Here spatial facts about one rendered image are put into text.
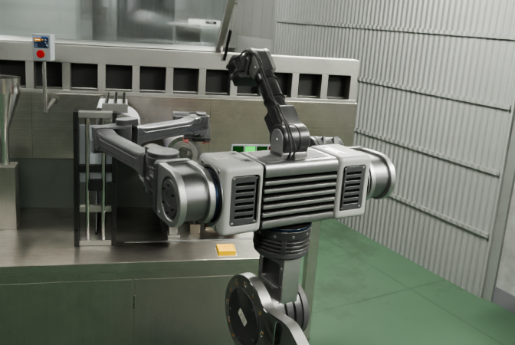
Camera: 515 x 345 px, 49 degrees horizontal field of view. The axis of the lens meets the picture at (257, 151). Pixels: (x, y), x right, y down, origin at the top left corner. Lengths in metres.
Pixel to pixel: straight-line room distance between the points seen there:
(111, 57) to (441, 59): 2.61
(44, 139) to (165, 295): 0.92
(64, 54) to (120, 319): 1.16
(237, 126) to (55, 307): 1.14
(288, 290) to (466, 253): 3.13
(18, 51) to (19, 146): 0.42
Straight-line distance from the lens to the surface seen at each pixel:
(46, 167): 2.74
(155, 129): 1.80
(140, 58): 2.63
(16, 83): 2.42
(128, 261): 2.21
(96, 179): 2.29
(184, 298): 2.32
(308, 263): 3.24
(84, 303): 2.31
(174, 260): 2.22
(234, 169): 1.15
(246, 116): 2.72
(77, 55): 2.64
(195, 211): 1.15
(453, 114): 4.34
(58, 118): 2.68
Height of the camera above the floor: 1.82
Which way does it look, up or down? 13 degrees down
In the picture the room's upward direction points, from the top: 4 degrees clockwise
